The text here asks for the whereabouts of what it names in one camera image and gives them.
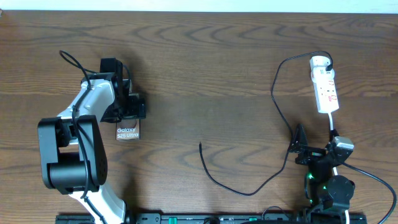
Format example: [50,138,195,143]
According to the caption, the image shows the white power strip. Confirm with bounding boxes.
[311,67,339,114]

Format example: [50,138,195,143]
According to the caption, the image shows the black charger cable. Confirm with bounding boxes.
[198,50,334,197]

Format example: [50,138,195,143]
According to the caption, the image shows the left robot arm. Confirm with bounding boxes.
[37,58,146,223]

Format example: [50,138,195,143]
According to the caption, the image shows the black right camera cable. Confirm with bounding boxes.
[341,162,397,224]

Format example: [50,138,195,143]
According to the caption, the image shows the white charger adapter plug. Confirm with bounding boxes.
[310,55,333,71]

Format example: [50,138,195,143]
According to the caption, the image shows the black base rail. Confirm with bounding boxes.
[55,212,368,224]

